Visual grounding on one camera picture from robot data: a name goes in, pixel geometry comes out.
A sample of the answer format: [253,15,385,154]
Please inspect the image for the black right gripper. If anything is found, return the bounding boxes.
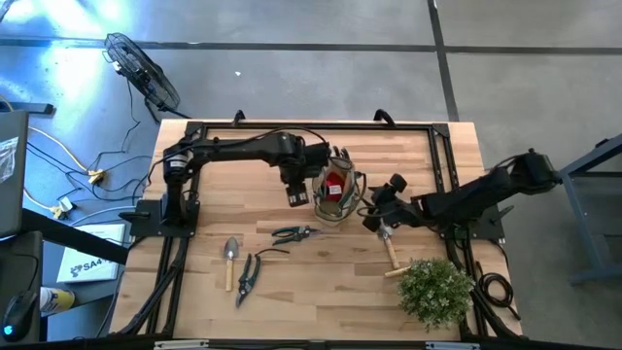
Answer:
[361,173,415,234]

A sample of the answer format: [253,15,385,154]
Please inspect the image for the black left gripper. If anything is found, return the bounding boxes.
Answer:
[279,142,354,209]

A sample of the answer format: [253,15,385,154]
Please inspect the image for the wooden-handled metal trowel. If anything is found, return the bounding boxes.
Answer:
[377,222,402,271]
[223,236,240,293]

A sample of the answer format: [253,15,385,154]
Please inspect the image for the beige green-trimmed gardening bag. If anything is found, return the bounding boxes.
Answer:
[310,154,369,228]

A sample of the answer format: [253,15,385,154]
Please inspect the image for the clear plastic bag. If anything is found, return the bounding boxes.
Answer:
[0,135,19,185]

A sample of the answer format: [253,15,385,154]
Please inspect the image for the artificial green plant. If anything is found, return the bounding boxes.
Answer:
[397,257,476,333]

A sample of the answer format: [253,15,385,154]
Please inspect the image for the black floor fan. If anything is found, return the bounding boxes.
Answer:
[101,31,193,123]

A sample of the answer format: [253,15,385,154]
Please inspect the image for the blue-grey metal stand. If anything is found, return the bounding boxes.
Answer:
[558,133,622,286]

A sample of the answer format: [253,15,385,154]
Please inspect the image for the white printed box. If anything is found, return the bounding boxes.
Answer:
[55,223,126,285]

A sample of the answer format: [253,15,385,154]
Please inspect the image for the black metal beam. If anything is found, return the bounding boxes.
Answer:
[18,207,131,266]

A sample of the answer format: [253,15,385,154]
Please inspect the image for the yellow white spray can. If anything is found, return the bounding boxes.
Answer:
[39,286,77,314]

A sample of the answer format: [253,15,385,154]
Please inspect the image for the dark grey computer case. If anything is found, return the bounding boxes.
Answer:
[0,109,30,239]

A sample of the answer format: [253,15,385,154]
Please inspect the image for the black operator desk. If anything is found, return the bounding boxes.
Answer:
[0,230,46,345]

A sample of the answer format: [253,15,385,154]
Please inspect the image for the black computer mouse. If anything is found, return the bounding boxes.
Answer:
[1,290,39,342]

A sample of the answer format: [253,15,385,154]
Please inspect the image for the black aluminium table frame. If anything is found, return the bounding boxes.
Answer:
[109,121,524,341]

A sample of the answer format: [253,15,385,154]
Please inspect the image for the black cable coil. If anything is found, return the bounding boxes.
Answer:
[474,261,516,322]

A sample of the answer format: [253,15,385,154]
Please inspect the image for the silver aluminium bracket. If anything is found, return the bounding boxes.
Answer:
[425,341,482,350]
[153,339,211,350]

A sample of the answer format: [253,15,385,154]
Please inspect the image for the green shears with black strap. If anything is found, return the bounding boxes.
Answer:
[235,248,292,309]

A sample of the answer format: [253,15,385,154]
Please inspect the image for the black fan cord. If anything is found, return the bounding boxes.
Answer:
[119,80,143,151]

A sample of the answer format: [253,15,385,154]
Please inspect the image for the yellow power cord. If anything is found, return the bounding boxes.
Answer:
[22,124,91,172]

